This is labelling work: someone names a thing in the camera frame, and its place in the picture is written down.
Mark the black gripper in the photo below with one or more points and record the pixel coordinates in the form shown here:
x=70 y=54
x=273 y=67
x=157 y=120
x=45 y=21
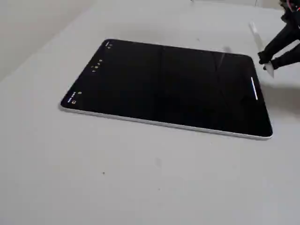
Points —
x=284 y=41

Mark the white stylus pencil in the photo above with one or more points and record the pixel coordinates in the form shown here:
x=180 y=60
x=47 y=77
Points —
x=256 y=35

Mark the black screen silver tablet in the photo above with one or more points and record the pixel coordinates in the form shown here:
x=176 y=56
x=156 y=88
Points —
x=164 y=89

